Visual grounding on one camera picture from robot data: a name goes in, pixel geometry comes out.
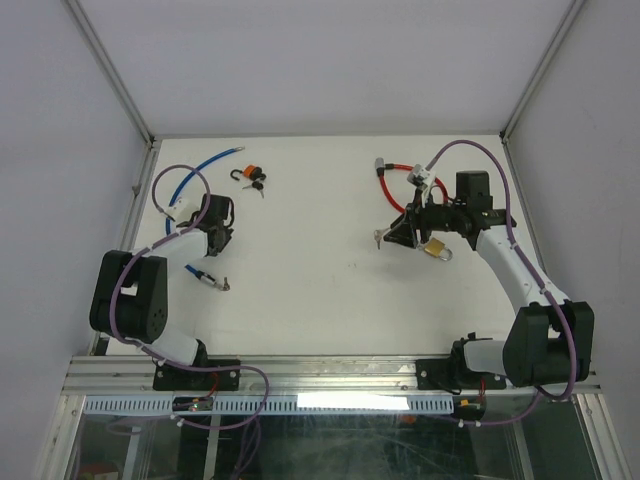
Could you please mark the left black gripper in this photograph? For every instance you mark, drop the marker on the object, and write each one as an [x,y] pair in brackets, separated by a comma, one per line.
[228,232]

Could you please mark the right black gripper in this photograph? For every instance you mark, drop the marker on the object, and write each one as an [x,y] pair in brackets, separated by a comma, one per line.
[403,229]

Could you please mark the small padlock keys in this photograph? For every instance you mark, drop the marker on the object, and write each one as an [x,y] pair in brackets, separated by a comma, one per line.
[379,235]

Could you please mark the brass padlock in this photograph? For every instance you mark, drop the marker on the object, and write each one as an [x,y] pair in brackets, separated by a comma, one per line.
[437,249]

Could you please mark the black head keys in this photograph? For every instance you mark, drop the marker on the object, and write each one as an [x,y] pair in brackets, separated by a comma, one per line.
[257,186]

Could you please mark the orange black padlock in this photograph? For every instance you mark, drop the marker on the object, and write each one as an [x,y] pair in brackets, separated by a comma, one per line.
[251,172]

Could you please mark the red cable lock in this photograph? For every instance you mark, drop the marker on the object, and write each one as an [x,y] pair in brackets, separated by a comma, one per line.
[382,167]

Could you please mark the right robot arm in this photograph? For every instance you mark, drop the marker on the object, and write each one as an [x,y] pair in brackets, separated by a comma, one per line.
[550,340]

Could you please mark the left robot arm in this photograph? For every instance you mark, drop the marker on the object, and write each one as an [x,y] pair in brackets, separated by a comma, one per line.
[130,301]

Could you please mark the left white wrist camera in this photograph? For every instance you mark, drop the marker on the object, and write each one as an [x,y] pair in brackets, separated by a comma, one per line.
[181,211]

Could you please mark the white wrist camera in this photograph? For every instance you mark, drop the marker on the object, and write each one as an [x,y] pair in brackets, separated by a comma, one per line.
[423,180]
[181,211]

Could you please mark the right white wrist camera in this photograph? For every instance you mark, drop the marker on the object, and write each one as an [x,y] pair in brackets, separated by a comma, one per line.
[423,180]

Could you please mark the blue cable lock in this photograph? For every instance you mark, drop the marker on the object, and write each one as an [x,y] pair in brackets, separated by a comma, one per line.
[169,225]

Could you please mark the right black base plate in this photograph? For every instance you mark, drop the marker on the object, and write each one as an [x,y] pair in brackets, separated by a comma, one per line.
[433,374]

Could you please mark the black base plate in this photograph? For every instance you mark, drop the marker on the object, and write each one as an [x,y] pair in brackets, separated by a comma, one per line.
[433,374]
[222,374]

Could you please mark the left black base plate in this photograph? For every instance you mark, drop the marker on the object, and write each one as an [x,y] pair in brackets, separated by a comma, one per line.
[222,374]

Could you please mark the aluminium mounting rail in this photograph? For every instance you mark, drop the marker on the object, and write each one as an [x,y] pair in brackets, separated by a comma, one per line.
[122,375]

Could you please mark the white slotted cable duct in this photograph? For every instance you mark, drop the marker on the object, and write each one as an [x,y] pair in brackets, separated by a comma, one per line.
[322,403]

